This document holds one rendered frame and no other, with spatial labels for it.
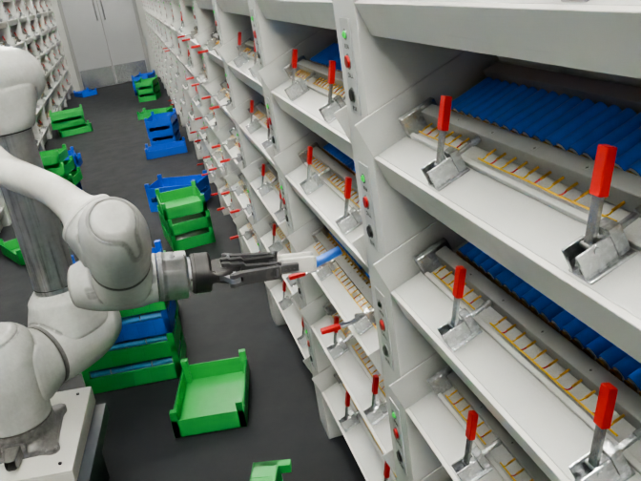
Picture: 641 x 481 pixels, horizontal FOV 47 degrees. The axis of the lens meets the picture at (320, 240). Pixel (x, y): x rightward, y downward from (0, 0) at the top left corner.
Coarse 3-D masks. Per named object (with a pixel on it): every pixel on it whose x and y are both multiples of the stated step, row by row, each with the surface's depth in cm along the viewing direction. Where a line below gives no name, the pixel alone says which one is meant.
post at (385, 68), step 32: (352, 0) 87; (352, 32) 90; (384, 64) 90; (416, 64) 91; (384, 96) 91; (352, 128) 100; (384, 192) 95; (384, 224) 97; (416, 224) 98; (384, 288) 102; (416, 352) 104; (384, 384) 115; (416, 448) 109; (416, 480) 111
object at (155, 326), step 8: (160, 312) 222; (168, 312) 224; (152, 320) 222; (160, 320) 223; (168, 320) 223; (128, 328) 222; (136, 328) 223; (144, 328) 223; (152, 328) 223; (160, 328) 224; (168, 328) 224; (120, 336) 223; (128, 336) 223; (136, 336) 224; (144, 336) 224
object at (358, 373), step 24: (312, 312) 176; (336, 312) 176; (336, 336) 159; (336, 360) 159; (360, 360) 153; (360, 384) 148; (360, 408) 141; (384, 408) 135; (384, 432) 132; (384, 456) 120
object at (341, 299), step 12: (300, 228) 169; (312, 228) 169; (324, 228) 168; (300, 240) 170; (312, 240) 170; (324, 288) 150; (336, 288) 147; (348, 288) 144; (336, 300) 143; (348, 300) 141; (348, 312) 137; (360, 312) 135; (360, 336) 128; (372, 336) 126; (372, 348) 123; (372, 360) 114
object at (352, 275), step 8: (320, 232) 167; (320, 240) 164; (328, 240) 161; (328, 248) 158; (344, 264) 148; (344, 272) 146; (352, 272) 144; (344, 280) 145; (352, 280) 141; (360, 280) 140; (360, 288) 137; (368, 288) 135; (352, 296) 139; (368, 296) 133; (376, 328) 126
